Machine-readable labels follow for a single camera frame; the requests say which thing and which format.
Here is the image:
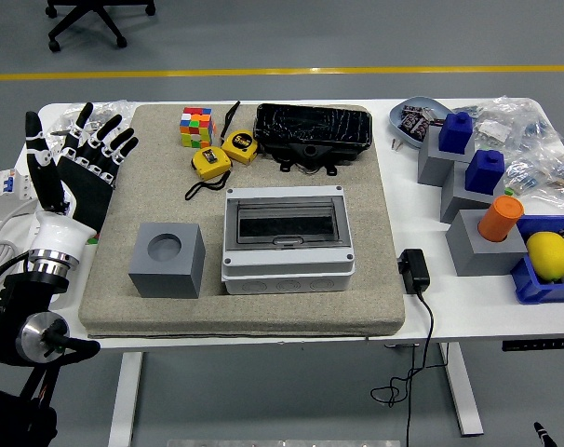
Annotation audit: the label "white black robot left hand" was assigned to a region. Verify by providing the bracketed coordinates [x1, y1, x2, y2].
[24, 102, 141, 258]

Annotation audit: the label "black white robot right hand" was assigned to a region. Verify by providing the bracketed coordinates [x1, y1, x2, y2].
[532, 421, 560, 447]

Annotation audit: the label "grey plastic junction box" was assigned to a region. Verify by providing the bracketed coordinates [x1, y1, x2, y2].
[220, 184, 356, 295]

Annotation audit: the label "orange cylindrical battery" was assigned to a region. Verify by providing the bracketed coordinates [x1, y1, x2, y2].
[477, 195, 525, 243]

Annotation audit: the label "white circuit breaker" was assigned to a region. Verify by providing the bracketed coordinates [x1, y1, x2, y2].
[0, 168, 44, 220]

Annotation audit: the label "clear bags of small parts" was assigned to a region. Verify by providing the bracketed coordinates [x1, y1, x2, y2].
[36, 100, 137, 141]

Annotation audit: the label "white table leg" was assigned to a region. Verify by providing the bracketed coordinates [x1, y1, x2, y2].
[107, 352, 144, 447]
[437, 343, 485, 438]

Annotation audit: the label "black table control panel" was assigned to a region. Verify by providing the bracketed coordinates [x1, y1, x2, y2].
[501, 337, 564, 353]

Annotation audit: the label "grey block with round hole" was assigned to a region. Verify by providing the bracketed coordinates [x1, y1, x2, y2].
[128, 222, 205, 300]
[445, 209, 530, 278]

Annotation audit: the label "yellow tape measure orange label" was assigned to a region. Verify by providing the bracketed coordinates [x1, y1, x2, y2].
[184, 145, 234, 202]

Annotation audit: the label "blue plastic bin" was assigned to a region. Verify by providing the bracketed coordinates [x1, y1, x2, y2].
[510, 214, 564, 305]

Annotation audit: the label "yellow tape measure black label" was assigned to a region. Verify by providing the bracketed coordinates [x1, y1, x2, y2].
[221, 100, 260, 165]

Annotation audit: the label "black office chair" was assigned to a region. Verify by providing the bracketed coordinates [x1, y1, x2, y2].
[44, 0, 157, 53]

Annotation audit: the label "yellow lemon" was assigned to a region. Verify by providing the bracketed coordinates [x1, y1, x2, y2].
[525, 231, 564, 282]

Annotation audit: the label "black power adapter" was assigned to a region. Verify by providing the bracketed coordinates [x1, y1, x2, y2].
[397, 248, 432, 295]

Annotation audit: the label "beige fabric mat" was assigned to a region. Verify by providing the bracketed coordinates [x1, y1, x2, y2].
[78, 102, 407, 339]

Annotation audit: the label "black cracked plastic case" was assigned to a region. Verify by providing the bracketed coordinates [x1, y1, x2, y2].
[252, 102, 374, 177]

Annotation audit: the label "grey square holder block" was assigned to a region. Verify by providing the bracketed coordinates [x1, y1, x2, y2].
[417, 125, 477, 187]
[440, 161, 506, 224]

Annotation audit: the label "blue bottle-shaped block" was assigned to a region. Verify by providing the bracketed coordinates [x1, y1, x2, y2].
[437, 111, 475, 155]
[463, 149, 505, 196]

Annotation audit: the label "clear bags of electronic parts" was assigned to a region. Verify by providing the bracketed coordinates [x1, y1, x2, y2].
[458, 96, 564, 215]

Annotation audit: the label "blue-grey shallow bowl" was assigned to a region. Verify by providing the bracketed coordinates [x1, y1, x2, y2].
[388, 96, 453, 150]

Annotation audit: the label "black adapter cord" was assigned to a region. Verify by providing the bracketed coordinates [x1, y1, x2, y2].
[370, 291, 436, 447]

